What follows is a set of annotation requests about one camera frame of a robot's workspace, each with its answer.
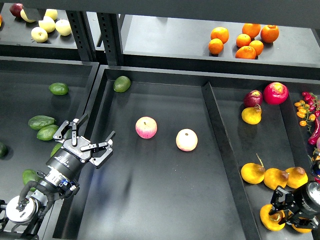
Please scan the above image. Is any black tray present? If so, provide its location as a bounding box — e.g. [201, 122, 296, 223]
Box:
[44, 66, 255, 240]
[202, 76, 320, 240]
[0, 56, 99, 202]

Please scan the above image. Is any pale yellow pear right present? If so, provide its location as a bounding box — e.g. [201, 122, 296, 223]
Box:
[55, 19, 72, 37]

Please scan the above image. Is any orange right small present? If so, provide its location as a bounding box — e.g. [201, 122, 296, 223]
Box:
[249, 40, 264, 56]

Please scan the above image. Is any yellow pear bottom right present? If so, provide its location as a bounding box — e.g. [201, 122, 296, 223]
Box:
[291, 218, 313, 233]

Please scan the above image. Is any cherry tomato vine bunch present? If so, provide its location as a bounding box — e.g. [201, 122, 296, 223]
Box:
[294, 91, 320, 127]

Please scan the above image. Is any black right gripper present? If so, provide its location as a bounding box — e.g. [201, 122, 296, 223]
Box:
[268, 181, 320, 230]

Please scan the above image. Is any black right tray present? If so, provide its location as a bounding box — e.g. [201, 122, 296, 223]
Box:
[202, 76, 320, 240]

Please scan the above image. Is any green avocado near tray edge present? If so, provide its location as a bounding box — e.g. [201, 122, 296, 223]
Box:
[50, 143, 63, 157]

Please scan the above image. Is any green avocado in middle tray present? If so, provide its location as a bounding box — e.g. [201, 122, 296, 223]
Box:
[113, 75, 131, 93]

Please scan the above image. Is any yellow pear near red apple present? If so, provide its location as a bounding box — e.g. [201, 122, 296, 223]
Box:
[241, 104, 262, 125]

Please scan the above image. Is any light green avocado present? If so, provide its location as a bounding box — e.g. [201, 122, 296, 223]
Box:
[36, 124, 59, 141]

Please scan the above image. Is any dark avocado upright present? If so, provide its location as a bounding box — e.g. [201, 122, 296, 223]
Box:
[63, 128, 72, 140]

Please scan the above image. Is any pale yellow pink apple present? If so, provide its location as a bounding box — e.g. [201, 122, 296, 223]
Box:
[175, 128, 198, 152]

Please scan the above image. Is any dark red apple on shelf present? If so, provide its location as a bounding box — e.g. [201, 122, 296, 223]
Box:
[9, 3, 23, 18]

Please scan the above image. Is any pale yellow pear front left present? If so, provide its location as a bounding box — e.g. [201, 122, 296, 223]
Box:
[31, 27, 48, 43]

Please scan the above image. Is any yellow pear middle of row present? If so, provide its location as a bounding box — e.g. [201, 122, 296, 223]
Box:
[263, 168, 289, 190]

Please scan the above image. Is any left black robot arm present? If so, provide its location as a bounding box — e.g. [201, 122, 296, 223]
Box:
[0, 114, 116, 240]

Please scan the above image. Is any orange front bottom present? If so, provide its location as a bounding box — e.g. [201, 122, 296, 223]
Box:
[235, 45, 256, 60]

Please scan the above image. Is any pale yellow pear behind tag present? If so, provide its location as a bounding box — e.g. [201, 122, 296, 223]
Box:
[20, 9, 36, 23]

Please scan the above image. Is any black left tray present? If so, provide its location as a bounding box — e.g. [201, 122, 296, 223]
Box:
[0, 56, 99, 202]

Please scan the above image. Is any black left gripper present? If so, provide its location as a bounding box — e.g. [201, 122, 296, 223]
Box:
[45, 113, 117, 181]

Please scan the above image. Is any green avocado top left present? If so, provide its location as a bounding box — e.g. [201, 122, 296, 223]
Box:
[48, 82, 69, 96]

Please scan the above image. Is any black middle tray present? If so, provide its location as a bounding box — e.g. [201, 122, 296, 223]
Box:
[44, 66, 255, 240]

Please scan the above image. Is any orange lower left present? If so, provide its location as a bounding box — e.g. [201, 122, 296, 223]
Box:
[208, 38, 224, 55]

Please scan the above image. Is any pink red apple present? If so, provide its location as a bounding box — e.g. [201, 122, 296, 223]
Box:
[135, 116, 158, 139]

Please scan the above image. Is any black tray divider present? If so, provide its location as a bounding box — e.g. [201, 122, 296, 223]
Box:
[201, 82, 262, 240]

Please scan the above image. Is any bright red apple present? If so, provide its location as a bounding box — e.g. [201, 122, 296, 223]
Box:
[263, 82, 289, 105]

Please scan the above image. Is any pale yellow pear back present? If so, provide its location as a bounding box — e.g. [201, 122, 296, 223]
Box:
[44, 8, 58, 21]

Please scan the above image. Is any red chili pepper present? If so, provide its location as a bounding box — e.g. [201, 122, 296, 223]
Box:
[307, 118, 320, 146]

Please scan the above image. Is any yellow pear with brown stem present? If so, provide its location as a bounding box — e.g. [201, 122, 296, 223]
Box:
[259, 204, 285, 231]

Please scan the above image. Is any pale yellow pear middle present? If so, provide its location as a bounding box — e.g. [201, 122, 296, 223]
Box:
[38, 16, 56, 33]

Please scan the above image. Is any dark avocado at left edge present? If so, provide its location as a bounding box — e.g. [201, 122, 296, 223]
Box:
[0, 142, 8, 158]

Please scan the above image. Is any dark green avocado long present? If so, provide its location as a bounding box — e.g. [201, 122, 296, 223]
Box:
[27, 115, 56, 130]

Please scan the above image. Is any black shelf upright post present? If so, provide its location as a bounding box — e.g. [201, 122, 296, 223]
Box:
[66, 10, 124, 66]

